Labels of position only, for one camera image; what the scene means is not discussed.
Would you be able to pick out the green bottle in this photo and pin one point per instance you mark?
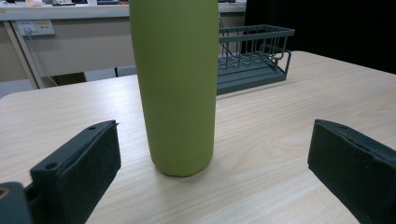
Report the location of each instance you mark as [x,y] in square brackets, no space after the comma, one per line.
[177,87]

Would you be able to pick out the wall power socket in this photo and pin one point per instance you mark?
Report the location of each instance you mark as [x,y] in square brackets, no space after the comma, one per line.
[35,28]

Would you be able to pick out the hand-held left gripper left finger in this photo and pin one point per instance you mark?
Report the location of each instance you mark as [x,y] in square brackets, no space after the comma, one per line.
[77,174]

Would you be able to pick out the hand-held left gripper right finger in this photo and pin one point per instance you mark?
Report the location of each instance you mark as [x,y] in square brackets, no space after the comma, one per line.
[355,168]

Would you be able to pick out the white background desk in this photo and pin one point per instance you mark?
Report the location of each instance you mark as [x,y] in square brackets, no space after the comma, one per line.
[81,46]

